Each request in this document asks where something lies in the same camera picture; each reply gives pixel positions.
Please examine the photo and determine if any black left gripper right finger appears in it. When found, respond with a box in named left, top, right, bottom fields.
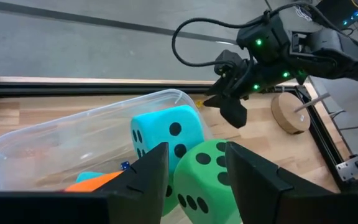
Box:
left=224, top=141, right=358, bottom=224

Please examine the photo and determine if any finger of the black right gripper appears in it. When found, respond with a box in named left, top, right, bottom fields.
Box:
left=203, top=77, right=230, bottom=96
left=202, top=95, right=227, bottom=109

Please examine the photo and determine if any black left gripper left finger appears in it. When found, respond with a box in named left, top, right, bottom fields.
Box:
left=0, top=142, right=170, bottom=224

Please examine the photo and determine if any orange foam die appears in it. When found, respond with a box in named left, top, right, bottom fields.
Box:
left=63, top=170, right=124, bottom=193

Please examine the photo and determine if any teal foam die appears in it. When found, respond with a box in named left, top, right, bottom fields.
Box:
left=130, top=105, right=205, bottom=175
left=75, top=170, right=106, bottom=184

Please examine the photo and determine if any clear plastic container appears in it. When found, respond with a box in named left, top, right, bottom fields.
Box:
left=0, top=88, right=214, bottom=192

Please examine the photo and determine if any white cylinder lamp, wooden base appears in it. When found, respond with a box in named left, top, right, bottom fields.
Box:
left=270, top=91, right=332, bottom=135

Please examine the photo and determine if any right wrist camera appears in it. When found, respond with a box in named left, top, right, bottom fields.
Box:
left=236, top=14, right=291, bottom=65

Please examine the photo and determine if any black camera cable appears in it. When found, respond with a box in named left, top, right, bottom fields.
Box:
left=171, top=1, right=310, bottom=68

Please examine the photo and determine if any thin wire bundle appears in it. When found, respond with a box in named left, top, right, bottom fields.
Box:
left=328, top=107, right=358, bottom=131

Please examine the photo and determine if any black aluminium table frame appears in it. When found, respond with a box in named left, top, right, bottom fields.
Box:
left=0, top=52, right=358, bottom=192

